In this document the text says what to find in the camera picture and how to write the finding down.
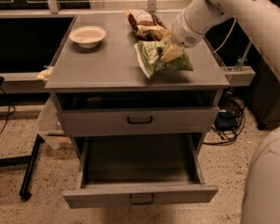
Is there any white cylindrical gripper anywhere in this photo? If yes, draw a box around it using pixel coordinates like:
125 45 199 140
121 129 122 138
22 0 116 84
160 11 204 63

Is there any black metal stand leg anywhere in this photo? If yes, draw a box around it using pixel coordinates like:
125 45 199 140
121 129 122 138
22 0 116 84
0 134 45 202

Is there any brown white chip bag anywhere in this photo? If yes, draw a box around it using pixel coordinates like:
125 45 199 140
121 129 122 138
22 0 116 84
124 9 168 41

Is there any clear plastic bag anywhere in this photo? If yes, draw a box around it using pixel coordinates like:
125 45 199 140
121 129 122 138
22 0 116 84
35 97 71 149

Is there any white paper bowl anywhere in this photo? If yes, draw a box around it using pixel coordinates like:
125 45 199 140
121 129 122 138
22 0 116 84
69 26 106 49

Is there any closed grey top drawer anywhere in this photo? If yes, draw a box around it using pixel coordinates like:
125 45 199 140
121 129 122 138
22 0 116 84
58 106 218 137

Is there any black cable bundle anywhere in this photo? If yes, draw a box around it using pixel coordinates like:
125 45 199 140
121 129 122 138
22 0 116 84
203 95 246 147

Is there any yellow sponge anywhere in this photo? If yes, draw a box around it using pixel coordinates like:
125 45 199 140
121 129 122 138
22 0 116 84
36 67 53 82

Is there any white power cable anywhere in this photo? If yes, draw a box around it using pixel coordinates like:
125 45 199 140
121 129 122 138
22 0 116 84
212 19 237 55

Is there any green jalapeno chip bag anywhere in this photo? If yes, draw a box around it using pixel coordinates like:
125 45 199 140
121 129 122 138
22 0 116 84
133 41 194 78

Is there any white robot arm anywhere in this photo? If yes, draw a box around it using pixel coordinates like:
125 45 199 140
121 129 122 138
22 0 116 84
166 0 280 224

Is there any black cable left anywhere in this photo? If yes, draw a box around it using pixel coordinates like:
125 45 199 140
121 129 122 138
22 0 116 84
0 86 17 140

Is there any grey metal rail beam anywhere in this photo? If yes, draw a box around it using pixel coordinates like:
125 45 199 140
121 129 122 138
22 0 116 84
222 66 255 87

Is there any grey drawer cabinet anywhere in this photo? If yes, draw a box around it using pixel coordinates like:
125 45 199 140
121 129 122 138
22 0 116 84
46 13 229 147

